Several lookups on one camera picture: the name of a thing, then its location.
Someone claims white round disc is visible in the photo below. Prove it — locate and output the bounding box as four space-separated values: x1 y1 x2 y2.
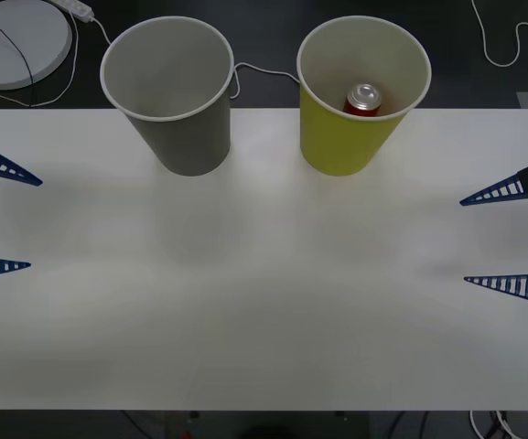
0 0 73 91

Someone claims white power strip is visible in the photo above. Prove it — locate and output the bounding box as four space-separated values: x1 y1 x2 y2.
48 0 94 23

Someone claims red drink can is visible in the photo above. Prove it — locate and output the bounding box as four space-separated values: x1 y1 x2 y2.
343 83 383 116

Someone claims yellow-green plastic bin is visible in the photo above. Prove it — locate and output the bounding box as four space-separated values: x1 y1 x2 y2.
296 15 432 177

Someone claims grey plastic bin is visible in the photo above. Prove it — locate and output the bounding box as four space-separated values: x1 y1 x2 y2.
100 16 235 177

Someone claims thin black cable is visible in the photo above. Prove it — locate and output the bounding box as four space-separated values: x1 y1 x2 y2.
0 7 36 109

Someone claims white cable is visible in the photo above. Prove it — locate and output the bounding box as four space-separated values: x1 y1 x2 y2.
470 0 528 69
90 16 302 100
0 13 80 109

